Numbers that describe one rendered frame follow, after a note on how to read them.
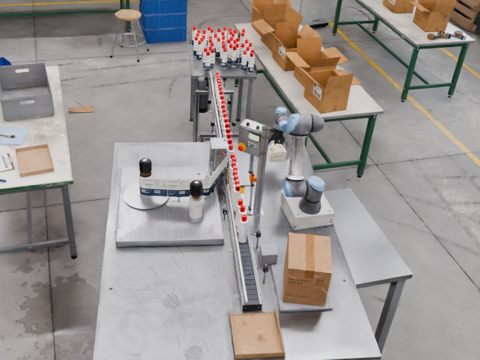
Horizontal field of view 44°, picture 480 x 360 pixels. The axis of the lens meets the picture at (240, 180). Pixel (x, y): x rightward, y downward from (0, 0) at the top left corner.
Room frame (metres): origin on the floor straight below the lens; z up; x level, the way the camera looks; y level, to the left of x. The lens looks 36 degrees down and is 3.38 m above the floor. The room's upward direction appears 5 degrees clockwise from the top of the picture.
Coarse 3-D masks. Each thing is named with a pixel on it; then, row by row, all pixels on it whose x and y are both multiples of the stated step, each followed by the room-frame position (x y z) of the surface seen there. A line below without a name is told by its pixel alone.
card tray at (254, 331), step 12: (276, 312) 2.22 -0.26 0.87; (240, 324) 2.15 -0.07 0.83; (252, 324) 2.15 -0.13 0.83; (264, 324) 2.16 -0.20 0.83; (276, 324) 2.17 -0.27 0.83; (240, 336) 2.06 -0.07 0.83; (252, 336) 2.07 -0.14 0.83; (264, 336) 2.08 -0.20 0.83; (276, 336) 2.08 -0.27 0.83; (240, 348) 1.99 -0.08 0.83; (252, 348) 2.00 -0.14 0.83; (264, 348) 2.00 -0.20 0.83; (276, 348) 2.01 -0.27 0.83
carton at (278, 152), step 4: (272, 144) 3.70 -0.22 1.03; (276, 144) 3.70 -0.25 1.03; (280, 144) 3.71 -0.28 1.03; (272, 148) 3.65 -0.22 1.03; (276, 148) 3.65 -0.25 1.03; (280, 148) 3.66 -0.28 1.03; (284, 148) 3.66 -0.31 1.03; (268, 152) 3.63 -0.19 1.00; (272, 152) 3.59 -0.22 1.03; (276, 152) 3.60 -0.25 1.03; (280, 152) 3.60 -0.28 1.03; (284, 152) 3.61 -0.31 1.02; (268, 156) 3.62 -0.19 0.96; (272, 156) 3.58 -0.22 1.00; (276, 156) 3.59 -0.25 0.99; (280, 156) 3.60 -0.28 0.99; (284, 156) 3.61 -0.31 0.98; (272, 160) 3.58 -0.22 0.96; (276, 160) 3.59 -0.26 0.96; (280, 160) 3.60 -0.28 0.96
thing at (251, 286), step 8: (248, 240) 2.79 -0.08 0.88; (240, 248) 2.71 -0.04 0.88; (248, 248) 2.71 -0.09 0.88; (248, 256) 2.64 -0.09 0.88; (248, 264) 2.57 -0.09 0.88; (240, 272) 2.50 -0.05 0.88; (248, 272) 2.50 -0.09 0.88; (248, 280) 2.44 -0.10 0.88; (248, 288) 2.38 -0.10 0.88; (256, 288) 2.38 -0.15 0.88; (248, 296) 2.31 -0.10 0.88; (256, 296) 2.32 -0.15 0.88; (248, 304) 2.25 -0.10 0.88; (256, 304) 2.26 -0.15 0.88
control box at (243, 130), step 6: (246, 120) 3.25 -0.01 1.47; (240, 126) 3.18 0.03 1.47; (246, 126) 3.17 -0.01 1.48; (252, 126) 3.18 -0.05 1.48; (240, 132) 3.18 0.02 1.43; (246, 132) 3.16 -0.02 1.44; (258, 132) 3.13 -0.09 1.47; (240, 138) 3.18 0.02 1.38; (246, 138) 3.16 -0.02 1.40; (240, 144) 3.17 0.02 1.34; (246, 144) 3.16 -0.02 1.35; (246, 150) 3.15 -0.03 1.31; (252, 150) 3.14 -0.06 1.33; (258, 150) 3.12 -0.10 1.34; (258, 156) 3.12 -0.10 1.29
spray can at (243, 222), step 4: (244, 216) 2.77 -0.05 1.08; (240, 220) 2.78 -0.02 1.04; (244, 220) 2.76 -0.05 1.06; (240, 224) 2.76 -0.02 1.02; (244, 224) 2.75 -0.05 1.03; (240, 228) 2.76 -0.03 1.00; (244, 228) 2.75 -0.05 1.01; (240, 232) 2.76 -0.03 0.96; (244, 232) 2.75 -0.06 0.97; (240, 236) 2.76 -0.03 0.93; (244, 236) 2.76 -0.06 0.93; (240, 240) 2.76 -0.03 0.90; (244, 240) 2.76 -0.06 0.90
